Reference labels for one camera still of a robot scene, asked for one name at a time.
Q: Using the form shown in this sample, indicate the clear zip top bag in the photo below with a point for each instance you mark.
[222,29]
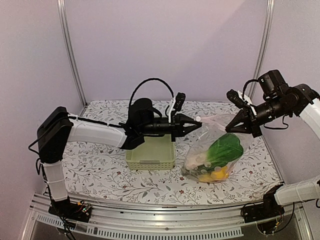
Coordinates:
[212,128]

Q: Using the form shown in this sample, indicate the aluminium front rail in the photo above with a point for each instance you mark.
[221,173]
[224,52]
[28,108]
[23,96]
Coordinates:
[121,220]

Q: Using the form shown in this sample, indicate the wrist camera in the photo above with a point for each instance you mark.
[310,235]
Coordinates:
[238,100]
[175,106]

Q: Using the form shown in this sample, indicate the green white bok choy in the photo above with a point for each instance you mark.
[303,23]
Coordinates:
[222,151]

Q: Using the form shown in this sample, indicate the dark green cucumber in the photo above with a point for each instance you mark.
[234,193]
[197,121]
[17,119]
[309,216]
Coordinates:
[195,172]

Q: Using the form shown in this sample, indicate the left aluminium corner post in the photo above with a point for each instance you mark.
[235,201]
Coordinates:
[61,7]

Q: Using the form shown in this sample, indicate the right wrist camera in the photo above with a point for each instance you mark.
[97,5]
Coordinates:
[238,100]

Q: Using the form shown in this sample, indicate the floral tablecloth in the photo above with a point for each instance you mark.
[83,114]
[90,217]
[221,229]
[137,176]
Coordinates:
[100,171]

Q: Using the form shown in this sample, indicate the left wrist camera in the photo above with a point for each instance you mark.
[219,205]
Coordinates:
[175,106]

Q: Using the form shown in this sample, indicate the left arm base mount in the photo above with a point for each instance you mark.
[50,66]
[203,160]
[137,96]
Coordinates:
[66,209]

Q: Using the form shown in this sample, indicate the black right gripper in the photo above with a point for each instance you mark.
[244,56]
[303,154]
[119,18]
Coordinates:
[242,116]

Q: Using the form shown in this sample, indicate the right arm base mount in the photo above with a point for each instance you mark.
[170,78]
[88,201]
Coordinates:
[269,208]

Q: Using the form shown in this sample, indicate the aluminium corner post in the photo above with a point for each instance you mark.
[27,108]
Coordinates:
[270,4]
[61,7]

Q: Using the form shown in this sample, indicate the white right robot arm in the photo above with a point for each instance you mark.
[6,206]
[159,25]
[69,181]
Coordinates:
[280,100]

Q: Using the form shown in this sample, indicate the pale green perforated basket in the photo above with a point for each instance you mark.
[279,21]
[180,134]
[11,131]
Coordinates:
[156,153]

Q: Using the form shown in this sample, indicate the right aluminium corner post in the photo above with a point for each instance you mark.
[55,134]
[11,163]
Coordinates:
[270,4]

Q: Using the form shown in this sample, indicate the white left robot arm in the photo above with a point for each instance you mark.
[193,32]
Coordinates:
[61,127]

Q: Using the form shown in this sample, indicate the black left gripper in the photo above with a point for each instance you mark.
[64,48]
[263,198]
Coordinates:
[182,130]

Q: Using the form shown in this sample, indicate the yellow lemon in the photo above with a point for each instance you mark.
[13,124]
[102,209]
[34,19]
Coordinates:
[215,176]

